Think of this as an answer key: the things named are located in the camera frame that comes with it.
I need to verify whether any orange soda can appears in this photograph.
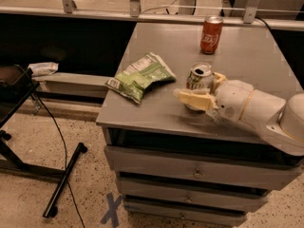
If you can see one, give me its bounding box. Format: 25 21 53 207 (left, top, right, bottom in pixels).
200 16 223 54

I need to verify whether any black rolling stand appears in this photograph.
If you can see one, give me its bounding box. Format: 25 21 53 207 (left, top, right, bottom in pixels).
0 64 88 219

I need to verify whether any grey low ledge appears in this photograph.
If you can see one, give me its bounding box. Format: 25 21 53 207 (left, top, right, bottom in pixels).
33 72 109 98

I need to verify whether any white crumpled packet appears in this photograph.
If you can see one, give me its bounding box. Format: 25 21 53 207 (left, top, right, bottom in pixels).
28 62 58 77

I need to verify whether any metal railing frame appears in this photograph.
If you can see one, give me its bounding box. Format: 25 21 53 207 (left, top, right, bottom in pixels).
0 0 304 31

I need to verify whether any black cable on floor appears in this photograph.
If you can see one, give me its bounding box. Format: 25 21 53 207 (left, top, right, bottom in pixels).
32 92 86 228

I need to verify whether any green chip bag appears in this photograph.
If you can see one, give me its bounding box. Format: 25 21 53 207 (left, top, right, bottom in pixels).
105 52 176 104

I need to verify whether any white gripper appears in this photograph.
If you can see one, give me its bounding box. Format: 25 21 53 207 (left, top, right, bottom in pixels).
174 72 255 122

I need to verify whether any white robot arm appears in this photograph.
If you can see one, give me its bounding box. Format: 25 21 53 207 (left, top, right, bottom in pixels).
174 73 304 156

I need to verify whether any grey drawer cabinet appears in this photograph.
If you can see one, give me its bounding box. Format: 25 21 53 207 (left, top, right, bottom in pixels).
97 23 303 226

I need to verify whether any white green 7up can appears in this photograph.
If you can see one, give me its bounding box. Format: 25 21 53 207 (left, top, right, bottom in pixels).
183 61 217 112

